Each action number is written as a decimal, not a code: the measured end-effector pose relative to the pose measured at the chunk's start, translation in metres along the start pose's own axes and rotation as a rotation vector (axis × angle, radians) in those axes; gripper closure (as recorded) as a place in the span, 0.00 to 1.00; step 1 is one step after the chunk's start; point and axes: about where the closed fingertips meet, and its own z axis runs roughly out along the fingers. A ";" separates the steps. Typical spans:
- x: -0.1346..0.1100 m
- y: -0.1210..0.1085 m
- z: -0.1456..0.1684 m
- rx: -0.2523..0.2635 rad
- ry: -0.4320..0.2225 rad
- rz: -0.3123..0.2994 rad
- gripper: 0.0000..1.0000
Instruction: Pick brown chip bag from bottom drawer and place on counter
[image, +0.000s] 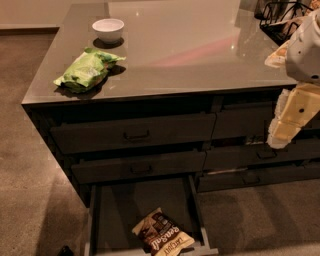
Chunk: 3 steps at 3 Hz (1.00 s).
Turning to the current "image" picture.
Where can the black object on floor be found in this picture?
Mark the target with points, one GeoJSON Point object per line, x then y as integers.
{"type": "Point", "coordinates": [65, 251]}

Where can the black wire basket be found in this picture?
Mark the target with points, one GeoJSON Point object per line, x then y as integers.
{"type": "Point", "coordinates": [276, 13]}

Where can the open bottom left drawer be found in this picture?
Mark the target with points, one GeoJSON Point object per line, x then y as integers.
{"type": "Point", "coordinates": [116, 209]}

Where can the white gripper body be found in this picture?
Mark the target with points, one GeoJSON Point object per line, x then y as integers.
{"type": "Point", "coordinates": [304, 56]}

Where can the brown sea salt chip bag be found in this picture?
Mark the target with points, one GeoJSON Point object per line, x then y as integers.
{"type": "Point", "coordinates": [162, 235]}

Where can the green chip bag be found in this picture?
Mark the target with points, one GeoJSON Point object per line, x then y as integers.
{"type": "Point", "coordinates": [87, 71]}

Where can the middle left drawer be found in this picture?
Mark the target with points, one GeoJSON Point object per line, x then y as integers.
{"type": "Point", "coordinates": [137, 167]}

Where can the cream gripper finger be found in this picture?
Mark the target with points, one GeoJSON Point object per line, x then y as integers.
{"type": "Point", "coordinates": [278, 58]}
{"type": "Point", "coordinates": [294, 109]}

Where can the dark grey counter cabinet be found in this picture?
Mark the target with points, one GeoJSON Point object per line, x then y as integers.
{"type": "Point", "coordinates": [181, 57]}

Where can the top left drawer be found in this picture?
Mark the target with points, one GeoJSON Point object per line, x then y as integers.
{"type": "Point", "coordinates": [130, 133]}

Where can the top right drawer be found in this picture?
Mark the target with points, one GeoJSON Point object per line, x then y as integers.
{"type": "Point", "coordinates": [243, 120]}

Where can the brown bread in basket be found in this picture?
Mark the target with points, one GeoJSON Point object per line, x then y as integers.
{"type": "Point", "coordinates": [290, 26]}

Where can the white ceramic bowl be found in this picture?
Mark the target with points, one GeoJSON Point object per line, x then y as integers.
{"type": "Point", "coordinates": [108, 30]}

